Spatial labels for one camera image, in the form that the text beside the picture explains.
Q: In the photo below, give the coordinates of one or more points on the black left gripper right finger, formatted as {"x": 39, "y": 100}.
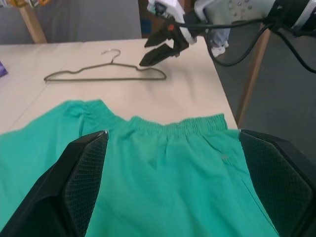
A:
{"x": 284, "y": 177}

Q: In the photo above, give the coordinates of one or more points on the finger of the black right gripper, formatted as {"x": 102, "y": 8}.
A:
{"x": 160, "y": 35}
{"x": 158, "y": 55}

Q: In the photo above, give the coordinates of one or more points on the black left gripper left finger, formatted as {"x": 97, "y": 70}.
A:
{"x": 49, "y": 192}

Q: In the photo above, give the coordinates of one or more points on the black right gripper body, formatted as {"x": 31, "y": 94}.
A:
{"x": 179, "y": 42}

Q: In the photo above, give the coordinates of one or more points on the green elastic-waist shorts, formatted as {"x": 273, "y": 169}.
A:
{"x": 160, "y": 185}

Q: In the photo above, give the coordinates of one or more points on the dark cabinet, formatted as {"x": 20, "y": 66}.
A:
{"x": 144, "y": 24}

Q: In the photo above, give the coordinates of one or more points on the person with white shoes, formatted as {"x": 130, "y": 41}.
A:
{"x": 219, "y": 37}

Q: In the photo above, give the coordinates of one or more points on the purple flat object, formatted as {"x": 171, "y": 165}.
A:
{"x": 2, "y": 70}

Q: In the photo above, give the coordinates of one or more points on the colourful hangers on rack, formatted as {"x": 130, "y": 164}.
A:
{"x": 22, "y": 3}

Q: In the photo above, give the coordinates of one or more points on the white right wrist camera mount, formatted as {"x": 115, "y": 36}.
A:
{"x": 172, "y": 7}

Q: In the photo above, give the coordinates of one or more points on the plain wooden post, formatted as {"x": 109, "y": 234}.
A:
{"x": 251, "y": 74}

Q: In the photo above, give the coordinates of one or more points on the wooden post with hangers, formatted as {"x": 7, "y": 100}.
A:
{"x": 33, "y": 27}

